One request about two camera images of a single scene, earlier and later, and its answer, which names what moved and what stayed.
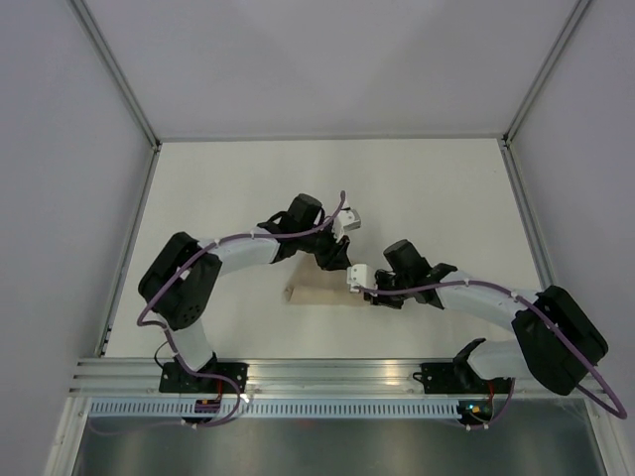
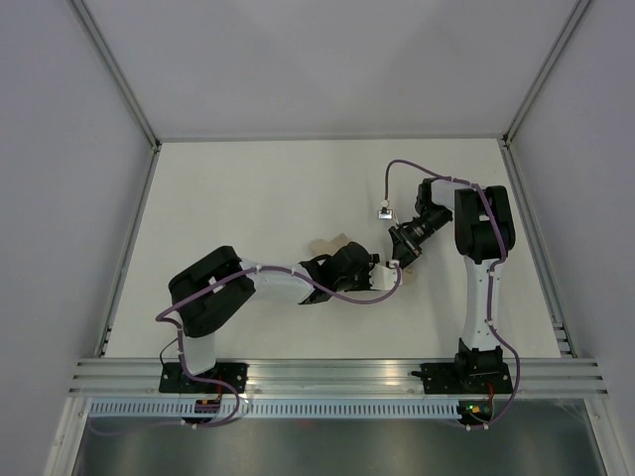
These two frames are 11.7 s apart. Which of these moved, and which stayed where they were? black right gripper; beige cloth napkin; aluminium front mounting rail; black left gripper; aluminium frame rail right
Moved: black left gripper; beige cloth napkin; black right gripper
Stayed: aluminium front mounting rail; aluminium frame rail right
